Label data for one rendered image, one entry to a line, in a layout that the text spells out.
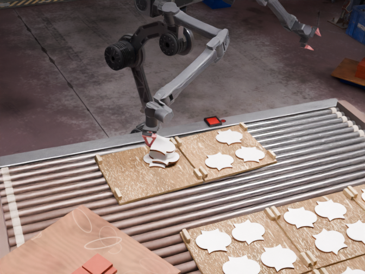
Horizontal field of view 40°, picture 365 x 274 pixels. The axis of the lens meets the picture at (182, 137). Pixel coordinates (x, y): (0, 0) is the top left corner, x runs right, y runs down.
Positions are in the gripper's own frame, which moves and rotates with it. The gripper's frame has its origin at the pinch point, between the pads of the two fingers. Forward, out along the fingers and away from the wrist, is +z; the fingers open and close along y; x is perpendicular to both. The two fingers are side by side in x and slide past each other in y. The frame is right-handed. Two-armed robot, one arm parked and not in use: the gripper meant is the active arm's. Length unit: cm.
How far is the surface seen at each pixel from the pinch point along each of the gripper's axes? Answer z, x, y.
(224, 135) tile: 10.6, -34.6, 27.3
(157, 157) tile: 8.2, -3.8, -1.8
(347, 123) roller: 13, -104, 60
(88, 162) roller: 13.8, 28.5, -6.2
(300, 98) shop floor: 108, -109, 250
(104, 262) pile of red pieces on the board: -15, 0, -87
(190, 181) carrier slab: 11.2, -21.2, -12.1
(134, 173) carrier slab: 11.4, 5.1, -11.8
